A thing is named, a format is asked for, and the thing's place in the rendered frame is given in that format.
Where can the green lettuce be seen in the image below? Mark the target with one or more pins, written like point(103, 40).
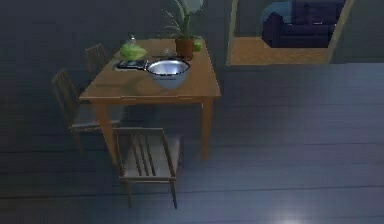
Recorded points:
point(132, 52)

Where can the silver metal bowl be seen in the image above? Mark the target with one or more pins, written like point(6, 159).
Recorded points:
point(167, 70)

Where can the small clear glass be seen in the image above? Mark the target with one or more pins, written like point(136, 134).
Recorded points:
point(167, 52)

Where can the green apple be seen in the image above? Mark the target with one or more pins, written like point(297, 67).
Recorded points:
point(197, 45)

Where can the dark wooden chair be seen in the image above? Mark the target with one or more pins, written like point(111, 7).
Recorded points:
point(71, 103)
point(96, 58)
point(146, 163)

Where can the potted house plant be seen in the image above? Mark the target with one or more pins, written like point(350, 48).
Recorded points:
point(184, 40)

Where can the black flat tablet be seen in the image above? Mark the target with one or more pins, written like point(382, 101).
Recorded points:
point(131, 64)

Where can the brown wooden table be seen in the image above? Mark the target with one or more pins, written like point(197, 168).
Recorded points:
point(116, 86)

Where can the clear glass bottle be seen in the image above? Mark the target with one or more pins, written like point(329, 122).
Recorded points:
point(132, 40)

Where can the light blue cloth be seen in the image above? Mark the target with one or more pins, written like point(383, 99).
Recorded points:
point(276, 9)

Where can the dark blue sofa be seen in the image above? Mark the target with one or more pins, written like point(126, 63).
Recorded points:
point(300, 30)

